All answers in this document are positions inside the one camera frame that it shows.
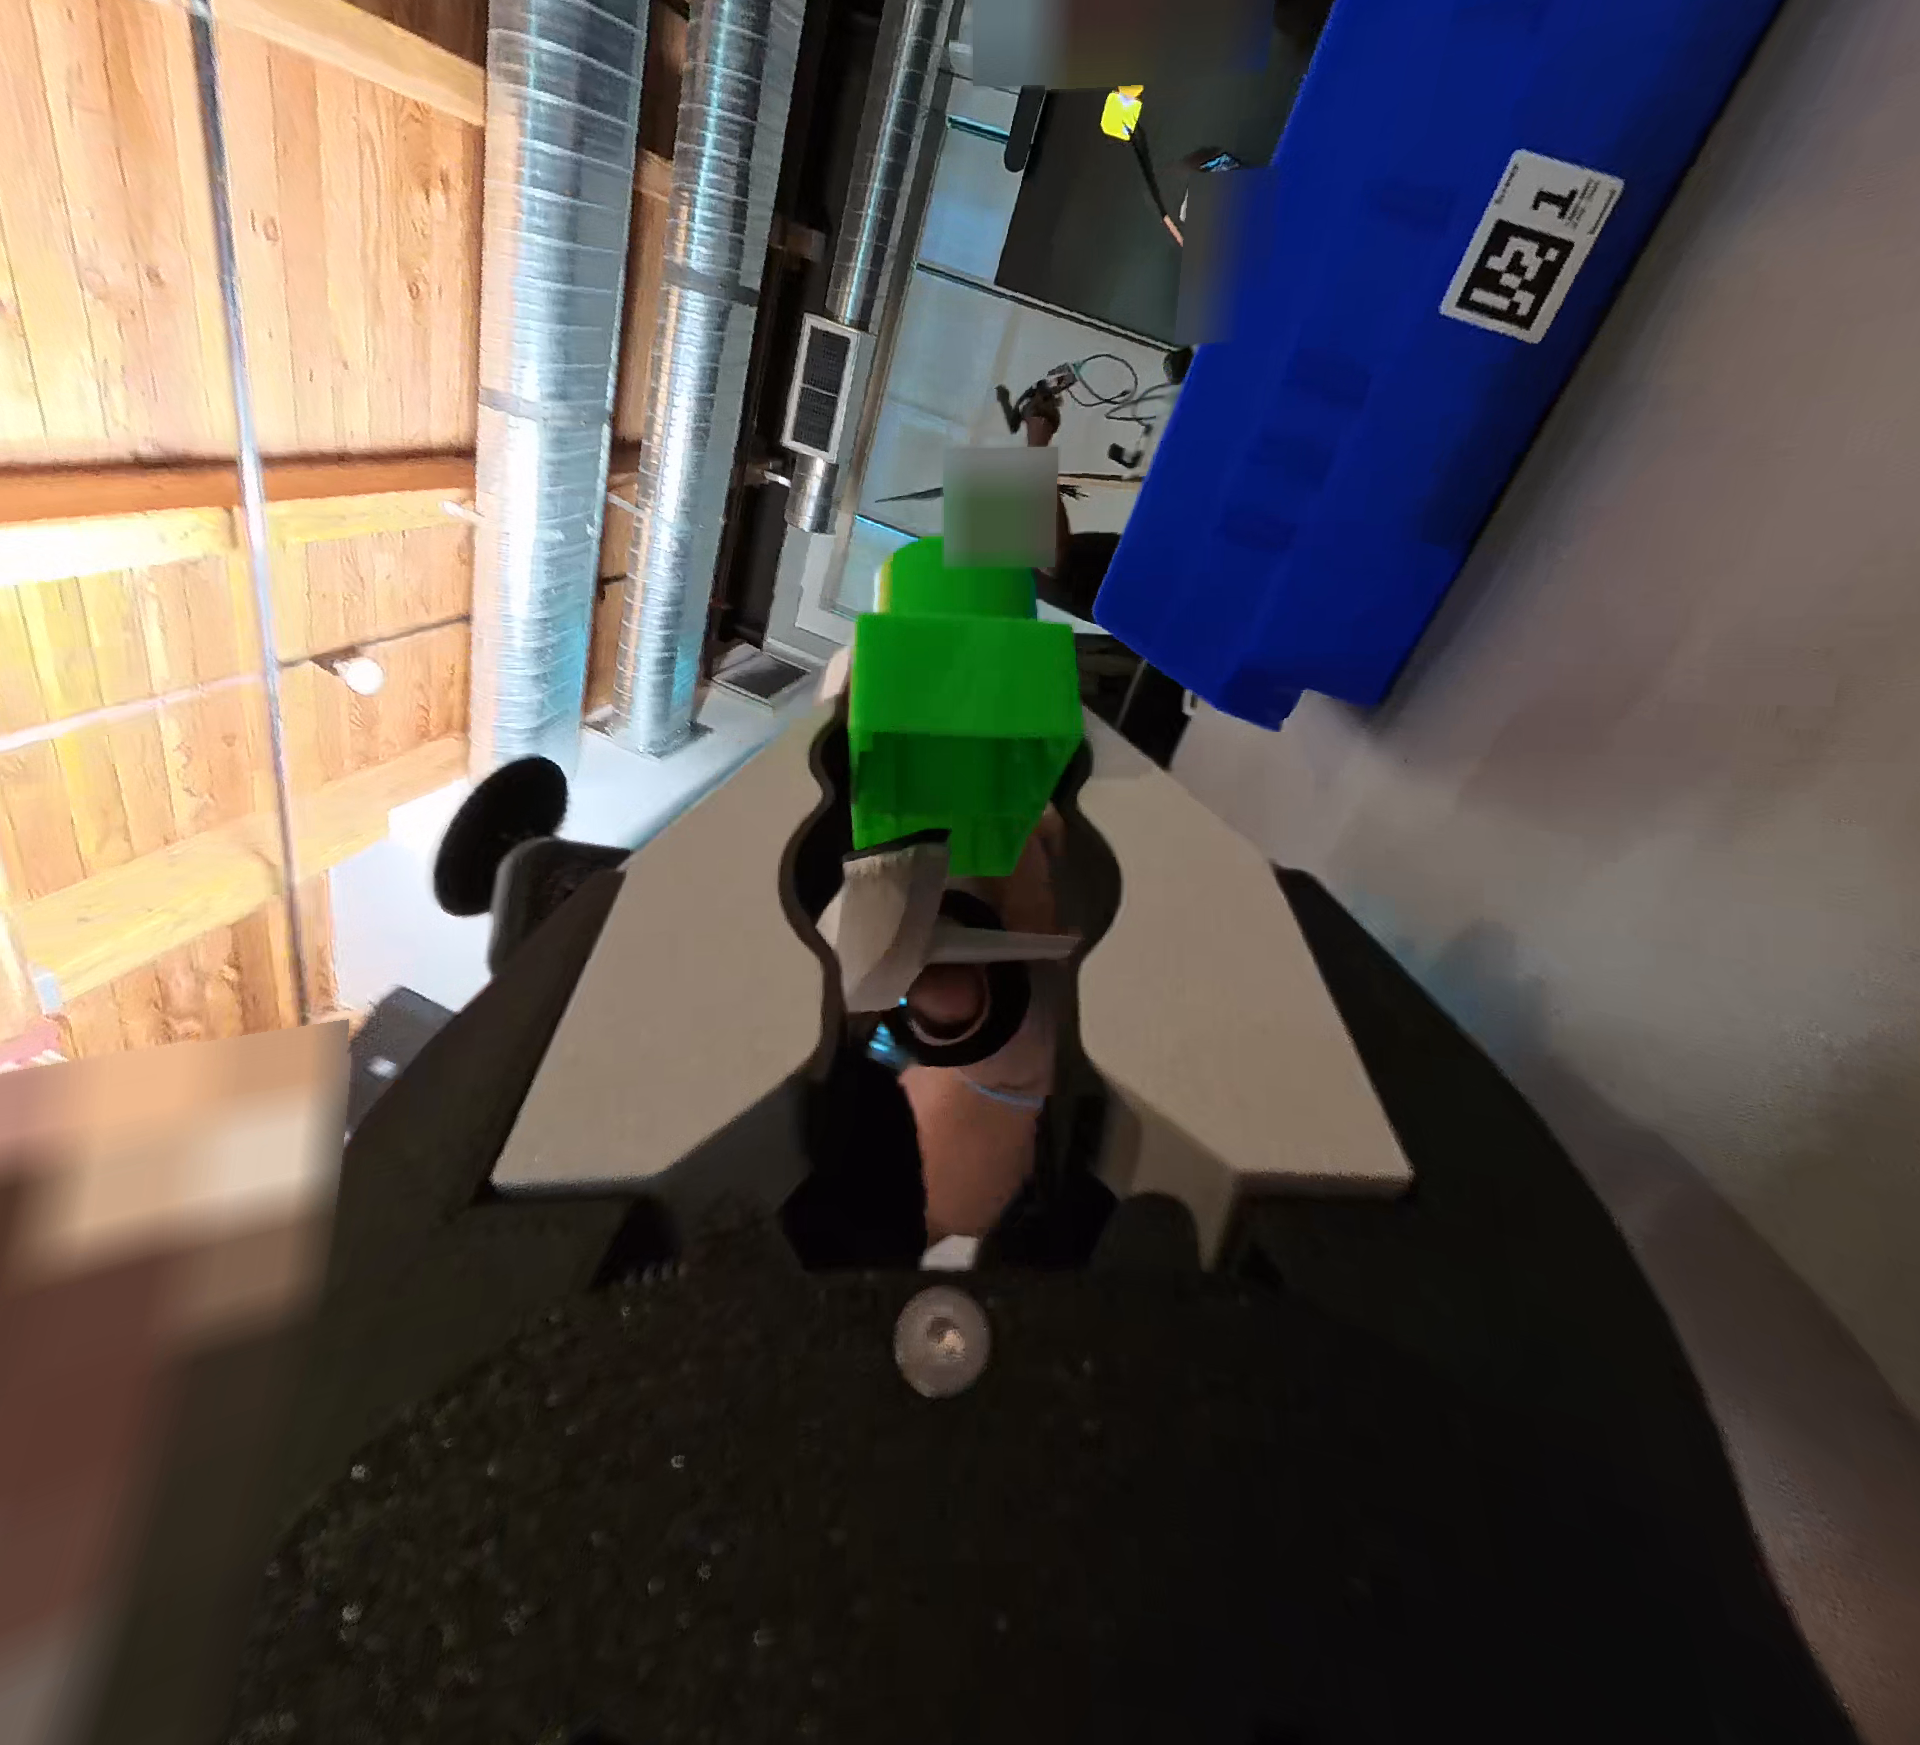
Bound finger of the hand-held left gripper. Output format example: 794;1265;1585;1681
933;917;1081;968
815;836;954;1014

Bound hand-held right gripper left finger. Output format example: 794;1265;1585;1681
492;721;844;1194

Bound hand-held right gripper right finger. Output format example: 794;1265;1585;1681
1050;710;1420;1271

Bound green toy block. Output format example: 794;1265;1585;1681
847;537;1086;876

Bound person's left hand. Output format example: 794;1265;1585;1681
897;813;1069;1244

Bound white air vent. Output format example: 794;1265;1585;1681
780;312;874;456

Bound grey ceiling conduit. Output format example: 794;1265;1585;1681
162;0;314;1026

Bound blue bin with marker label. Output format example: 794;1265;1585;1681
1091;0;1896;732

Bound black cable bundle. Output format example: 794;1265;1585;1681
993;348;1189;475

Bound silver air duct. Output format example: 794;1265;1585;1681
474;0;672;776
610;0;844;759
780;0;978;535

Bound black wall screen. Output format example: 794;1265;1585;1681
993;85;1204;348

